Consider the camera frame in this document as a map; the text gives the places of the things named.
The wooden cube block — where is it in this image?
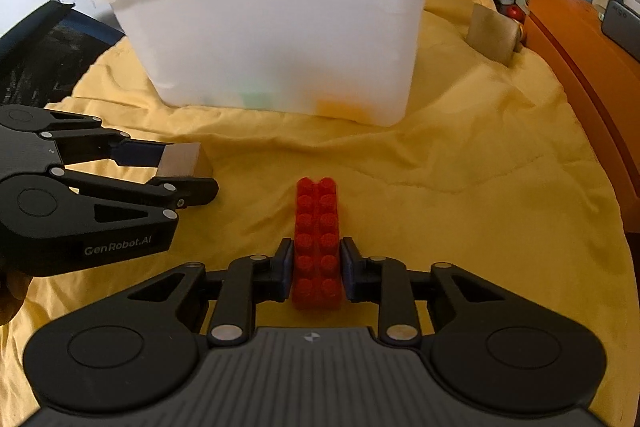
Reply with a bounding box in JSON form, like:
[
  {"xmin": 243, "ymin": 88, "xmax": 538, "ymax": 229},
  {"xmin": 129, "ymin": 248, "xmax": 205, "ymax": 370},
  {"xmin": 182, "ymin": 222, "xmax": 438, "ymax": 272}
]
[{"xmin": 156, "ymin": 143, "xmax": 213, "ymax": 178}]

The long red building block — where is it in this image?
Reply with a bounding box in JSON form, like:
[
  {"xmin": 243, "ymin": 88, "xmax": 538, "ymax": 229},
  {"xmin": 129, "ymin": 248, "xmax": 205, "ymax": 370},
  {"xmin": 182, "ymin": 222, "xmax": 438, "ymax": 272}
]
[{"xmin": 292, "ymin": 178, "xmax": 343, "ymax": 310}]

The yellow cloth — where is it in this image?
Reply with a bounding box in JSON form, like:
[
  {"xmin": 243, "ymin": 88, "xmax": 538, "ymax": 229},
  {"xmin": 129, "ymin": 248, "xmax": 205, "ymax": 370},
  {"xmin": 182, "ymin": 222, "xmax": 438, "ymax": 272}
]
[{"xmin": 1, "ymin": 0, "xmax": 639, "ymax": 426}]

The translucent white plastic bin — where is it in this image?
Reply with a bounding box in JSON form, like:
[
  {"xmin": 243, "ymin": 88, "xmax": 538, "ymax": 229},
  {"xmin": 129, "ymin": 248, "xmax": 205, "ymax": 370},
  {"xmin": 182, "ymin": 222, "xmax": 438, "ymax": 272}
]
[{"xmin": 96, "ymin": 0, "xmax": 425, "ymax": 127}]

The orange box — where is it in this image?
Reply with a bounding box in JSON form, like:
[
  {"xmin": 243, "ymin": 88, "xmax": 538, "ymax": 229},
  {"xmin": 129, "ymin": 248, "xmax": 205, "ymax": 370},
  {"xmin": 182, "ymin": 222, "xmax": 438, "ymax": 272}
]
[{"xmin": 524, "ymin": 0, "xmax": 639, "ymax": 233}]

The grey power bank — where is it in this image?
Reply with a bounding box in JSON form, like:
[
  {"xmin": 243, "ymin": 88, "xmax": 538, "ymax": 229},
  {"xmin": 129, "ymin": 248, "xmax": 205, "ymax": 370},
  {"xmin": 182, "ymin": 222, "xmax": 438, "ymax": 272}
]
[{"xmin": 601, "ymin": 0, "xmax": 640, "ymax": 58}]

